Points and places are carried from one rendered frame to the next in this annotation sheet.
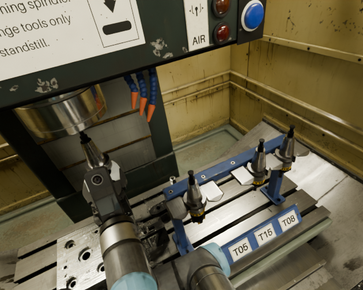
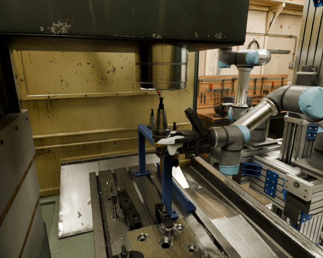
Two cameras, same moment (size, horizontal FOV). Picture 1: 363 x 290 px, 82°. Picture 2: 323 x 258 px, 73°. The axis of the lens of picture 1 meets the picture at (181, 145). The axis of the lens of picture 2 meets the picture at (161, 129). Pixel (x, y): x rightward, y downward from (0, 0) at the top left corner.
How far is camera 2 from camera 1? 1.01 m
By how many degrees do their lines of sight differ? 80
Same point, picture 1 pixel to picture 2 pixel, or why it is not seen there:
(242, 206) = (145, 185)
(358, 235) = not seen: hidden behind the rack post
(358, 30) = (110, 81)
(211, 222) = (153, 200)
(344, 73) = (112, 103)
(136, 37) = not seen: hidden behind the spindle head
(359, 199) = (152, 159)
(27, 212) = not seen: outside the picture
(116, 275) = (235, 127)
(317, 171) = (127, 164)
